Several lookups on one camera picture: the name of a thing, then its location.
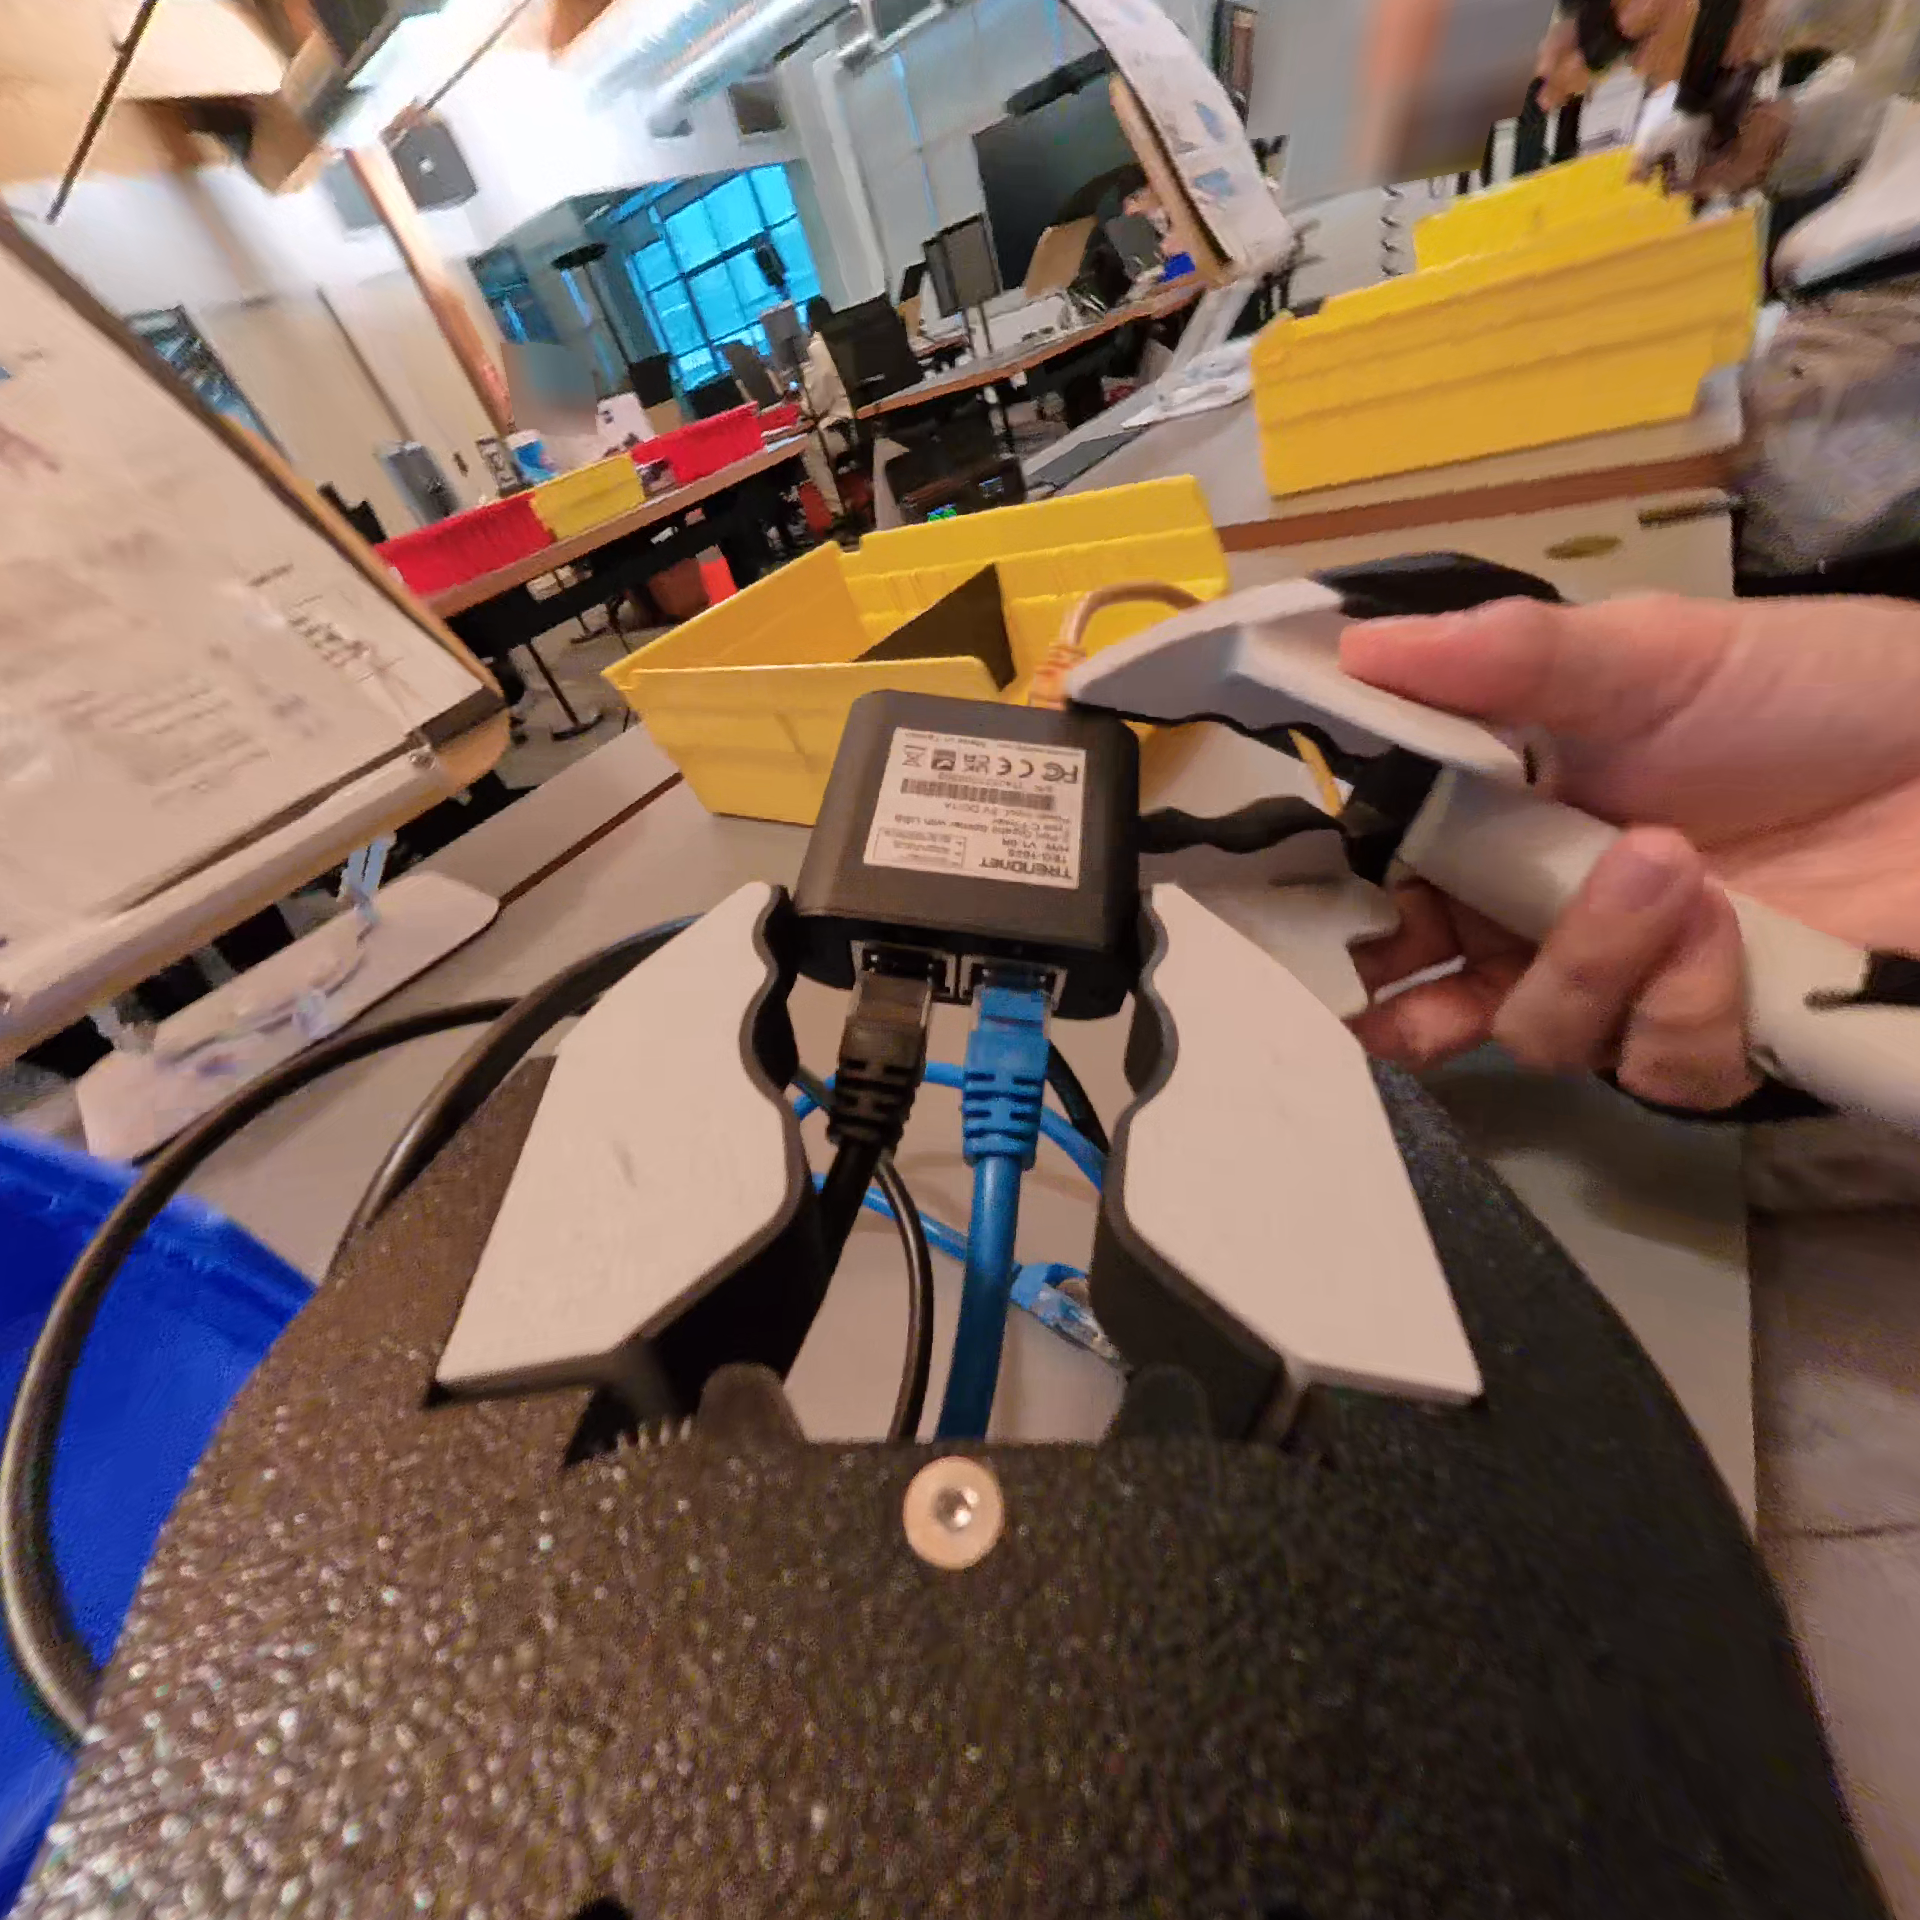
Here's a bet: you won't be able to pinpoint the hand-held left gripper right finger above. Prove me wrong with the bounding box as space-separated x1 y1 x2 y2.
1085 888 1487 1434

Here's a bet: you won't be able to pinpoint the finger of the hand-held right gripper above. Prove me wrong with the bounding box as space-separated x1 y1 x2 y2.
1139 803 1411 1021
1064 580 1541 803

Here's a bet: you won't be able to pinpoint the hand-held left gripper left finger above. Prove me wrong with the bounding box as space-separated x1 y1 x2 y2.
432 888 834 1430

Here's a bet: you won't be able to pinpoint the yellow ethernet cable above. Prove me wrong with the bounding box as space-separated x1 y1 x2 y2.
1027 580 1351 819

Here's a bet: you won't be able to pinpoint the black ethernet cable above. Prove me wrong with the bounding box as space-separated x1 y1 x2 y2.
0 909 945 1757

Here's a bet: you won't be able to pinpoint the blue ethernet cable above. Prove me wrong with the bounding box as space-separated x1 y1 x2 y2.
788 956 1125 1450

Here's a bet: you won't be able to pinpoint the black network splitter box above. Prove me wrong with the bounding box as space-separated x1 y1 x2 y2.
794 686 1145 1021

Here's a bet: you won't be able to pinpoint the blue plastic bin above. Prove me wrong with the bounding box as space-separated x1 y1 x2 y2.
0 1128 313 1920

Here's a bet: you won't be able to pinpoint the grey desk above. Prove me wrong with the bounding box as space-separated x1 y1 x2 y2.
32 715 1759 1519

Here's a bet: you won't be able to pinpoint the neighbouring desk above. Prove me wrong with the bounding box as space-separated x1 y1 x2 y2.
1049 358 1747 604

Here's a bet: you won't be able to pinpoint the person's right hand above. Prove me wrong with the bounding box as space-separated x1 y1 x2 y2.
1334 592 1920 1112

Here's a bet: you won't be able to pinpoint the black bin divider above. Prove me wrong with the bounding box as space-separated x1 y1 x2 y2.
853 563 1023 693

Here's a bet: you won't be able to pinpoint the long yellow plastic bin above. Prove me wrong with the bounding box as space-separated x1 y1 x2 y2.
1252 148 1762 498

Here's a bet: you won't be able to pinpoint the background office desks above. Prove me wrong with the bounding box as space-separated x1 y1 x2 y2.
370 271 1197 733

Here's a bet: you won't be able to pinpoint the black office chair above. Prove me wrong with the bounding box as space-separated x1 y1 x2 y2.
814 296 1023 515

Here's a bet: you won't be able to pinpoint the black monitor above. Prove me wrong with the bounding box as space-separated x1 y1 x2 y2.
967 91 1139 288

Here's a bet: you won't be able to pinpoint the cardboard sheet board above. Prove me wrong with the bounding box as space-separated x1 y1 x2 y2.
1066 0 1291 288

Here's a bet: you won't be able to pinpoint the red plastic bin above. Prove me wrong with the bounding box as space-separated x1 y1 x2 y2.
370 498 549 595
627 405 767 486

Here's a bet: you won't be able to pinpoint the person's grey clothing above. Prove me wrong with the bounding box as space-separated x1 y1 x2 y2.
1746 1095 1920 1920

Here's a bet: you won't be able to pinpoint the window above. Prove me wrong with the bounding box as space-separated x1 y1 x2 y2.
625 167 816 393

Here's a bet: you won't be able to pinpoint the instruction sheet board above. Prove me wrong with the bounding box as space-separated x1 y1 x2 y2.
0 205 512 1054

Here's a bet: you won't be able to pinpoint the small yellow plastic bin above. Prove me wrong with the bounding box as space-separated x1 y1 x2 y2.
531 453 650 537

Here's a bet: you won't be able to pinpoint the black speaker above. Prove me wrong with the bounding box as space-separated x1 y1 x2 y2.
393 117 481 213

